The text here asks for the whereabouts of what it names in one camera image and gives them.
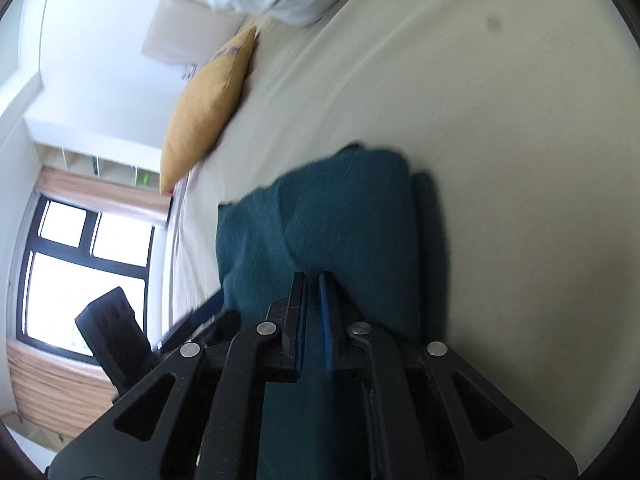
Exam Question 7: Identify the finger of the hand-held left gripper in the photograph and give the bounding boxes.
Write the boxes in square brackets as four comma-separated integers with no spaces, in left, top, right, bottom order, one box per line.
[159,292,242,357]

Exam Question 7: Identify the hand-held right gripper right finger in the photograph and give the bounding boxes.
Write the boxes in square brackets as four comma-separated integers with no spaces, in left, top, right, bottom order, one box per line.
[318,271,579,480]

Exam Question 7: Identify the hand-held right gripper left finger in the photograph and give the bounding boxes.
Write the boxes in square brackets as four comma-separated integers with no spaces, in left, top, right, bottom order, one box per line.
[45,271,308,480]

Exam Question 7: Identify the teal knit sweater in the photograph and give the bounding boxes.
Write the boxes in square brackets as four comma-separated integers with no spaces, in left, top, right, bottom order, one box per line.
[215,144,449,480]

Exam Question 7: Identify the black framed window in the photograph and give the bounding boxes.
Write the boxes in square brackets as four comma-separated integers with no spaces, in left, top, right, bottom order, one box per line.
[14,196,157,358]

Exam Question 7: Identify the wooden panel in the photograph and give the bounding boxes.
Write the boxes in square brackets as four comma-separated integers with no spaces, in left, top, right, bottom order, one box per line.
[6,339,123,443]

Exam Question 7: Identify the beige striped curtain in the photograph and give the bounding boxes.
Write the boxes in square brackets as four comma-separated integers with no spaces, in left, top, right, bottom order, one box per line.
[34,166,172,225]

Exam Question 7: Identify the yellow throw pillow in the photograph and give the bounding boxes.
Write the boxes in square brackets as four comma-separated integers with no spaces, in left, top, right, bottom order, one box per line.
[159,25,260,196]

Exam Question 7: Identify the bed with beige sheet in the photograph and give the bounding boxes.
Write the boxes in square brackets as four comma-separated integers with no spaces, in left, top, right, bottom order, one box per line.
[160,0,640,466]

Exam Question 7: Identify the cream upholstered headboard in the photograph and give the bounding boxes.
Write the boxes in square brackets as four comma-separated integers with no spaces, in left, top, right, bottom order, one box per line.
[141,0,251,67]

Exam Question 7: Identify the white wall shelf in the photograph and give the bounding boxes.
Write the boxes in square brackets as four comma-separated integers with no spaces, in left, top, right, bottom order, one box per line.
[34,144,172,195]

